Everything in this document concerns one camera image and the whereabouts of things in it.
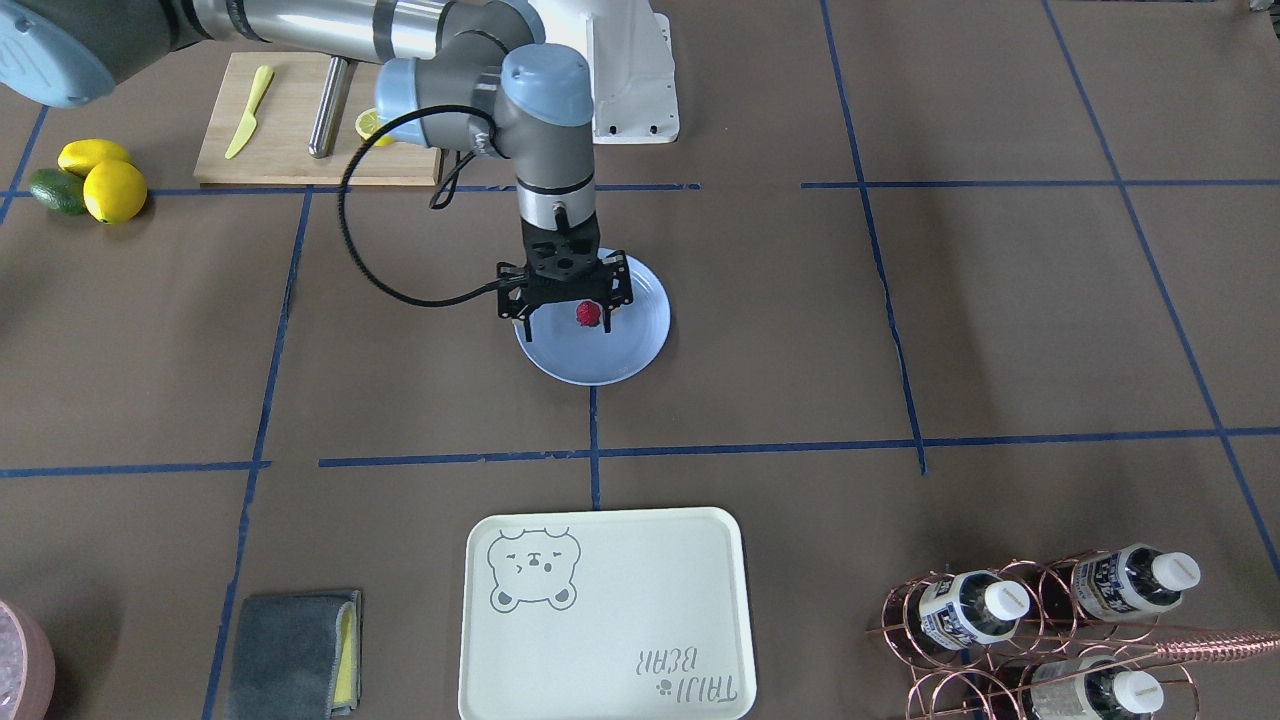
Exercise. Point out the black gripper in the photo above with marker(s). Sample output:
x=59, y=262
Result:
x=514, y=291

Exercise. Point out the red strawberry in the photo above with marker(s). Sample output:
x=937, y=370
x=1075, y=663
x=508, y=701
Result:
x=589, y=314

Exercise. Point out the light blue plate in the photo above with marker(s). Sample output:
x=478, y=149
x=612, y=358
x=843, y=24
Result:
x=586, y=355

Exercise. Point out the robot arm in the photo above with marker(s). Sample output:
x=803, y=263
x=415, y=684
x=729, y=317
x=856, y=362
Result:
x=481, y=80

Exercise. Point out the lemon half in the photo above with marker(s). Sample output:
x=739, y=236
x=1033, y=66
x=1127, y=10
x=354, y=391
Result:
x=367, y=124

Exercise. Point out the cream bear tray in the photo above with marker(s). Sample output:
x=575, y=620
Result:
x=622, y=614

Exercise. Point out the wooden cutting board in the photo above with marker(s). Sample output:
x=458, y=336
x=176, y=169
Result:
x=277, y=153

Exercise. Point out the yellow plastic knife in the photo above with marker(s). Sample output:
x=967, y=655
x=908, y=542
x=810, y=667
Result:
x=248, y=122

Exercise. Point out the grey folded cloth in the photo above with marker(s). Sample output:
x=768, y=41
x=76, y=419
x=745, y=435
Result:
x=297, y=656

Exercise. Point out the yellow lemon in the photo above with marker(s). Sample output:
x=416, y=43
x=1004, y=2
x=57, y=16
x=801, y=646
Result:
x=114, y=192
x=81, y=156

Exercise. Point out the dark tea bottle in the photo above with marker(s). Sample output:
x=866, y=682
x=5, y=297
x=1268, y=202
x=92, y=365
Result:
x=1090, y=687
x=966, y=610
x=1134, y=583

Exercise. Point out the green lime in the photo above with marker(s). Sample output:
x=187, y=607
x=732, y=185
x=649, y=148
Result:
x=58, y=190

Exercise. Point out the pink bowl with ice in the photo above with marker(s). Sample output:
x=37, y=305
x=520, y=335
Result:
x=29, y=668

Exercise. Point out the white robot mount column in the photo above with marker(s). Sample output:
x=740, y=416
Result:
x=633, y=72

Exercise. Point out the steel handled knife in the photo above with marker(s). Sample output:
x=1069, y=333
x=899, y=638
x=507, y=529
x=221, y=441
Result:
x=330, y=108

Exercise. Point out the copper wire bottle rack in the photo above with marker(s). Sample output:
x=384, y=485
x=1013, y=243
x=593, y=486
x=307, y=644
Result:
x=968, y=683

